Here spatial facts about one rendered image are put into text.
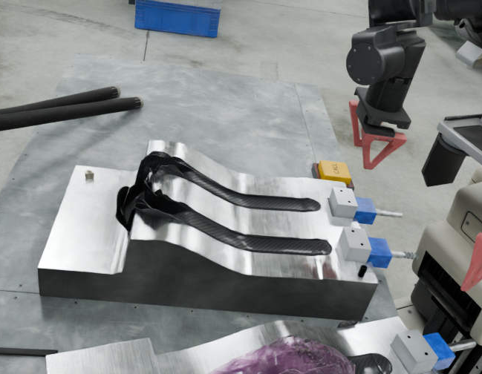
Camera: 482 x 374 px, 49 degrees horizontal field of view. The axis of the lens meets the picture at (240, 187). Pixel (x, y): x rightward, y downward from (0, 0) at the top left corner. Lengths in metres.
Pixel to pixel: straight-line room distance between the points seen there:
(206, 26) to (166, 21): 0.29
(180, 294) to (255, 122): 0.63
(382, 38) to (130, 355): 0.51
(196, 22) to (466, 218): 3.14
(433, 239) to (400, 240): 1.30
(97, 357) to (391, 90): 0.53
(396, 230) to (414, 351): 1.75
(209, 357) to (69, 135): 0.67
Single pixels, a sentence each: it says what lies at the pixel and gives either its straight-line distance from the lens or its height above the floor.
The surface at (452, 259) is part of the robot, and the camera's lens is 1.13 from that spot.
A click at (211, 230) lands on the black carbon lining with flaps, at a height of 0.90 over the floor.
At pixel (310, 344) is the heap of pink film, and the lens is 0.71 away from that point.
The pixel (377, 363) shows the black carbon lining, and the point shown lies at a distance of 0.79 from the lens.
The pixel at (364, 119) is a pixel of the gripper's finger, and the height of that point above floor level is 1.09.
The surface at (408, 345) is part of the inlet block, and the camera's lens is 0.79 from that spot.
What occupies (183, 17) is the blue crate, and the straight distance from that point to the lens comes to 4.01.
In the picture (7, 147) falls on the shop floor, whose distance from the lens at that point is 2.64.
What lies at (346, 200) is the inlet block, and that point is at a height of 0.92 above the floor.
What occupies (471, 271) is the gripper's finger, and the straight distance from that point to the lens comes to 0.72.
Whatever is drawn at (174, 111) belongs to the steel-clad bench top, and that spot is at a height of 0.80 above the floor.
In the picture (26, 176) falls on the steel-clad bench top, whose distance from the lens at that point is 1.08.
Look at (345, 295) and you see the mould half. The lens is 0.85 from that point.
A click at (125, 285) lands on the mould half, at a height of 0.84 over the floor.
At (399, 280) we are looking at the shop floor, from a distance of 2.26.
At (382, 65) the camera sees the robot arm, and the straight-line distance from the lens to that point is 0.73.
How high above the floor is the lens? 1.44
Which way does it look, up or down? 36 degrees down
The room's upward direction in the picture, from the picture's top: 12 degrees clockwise
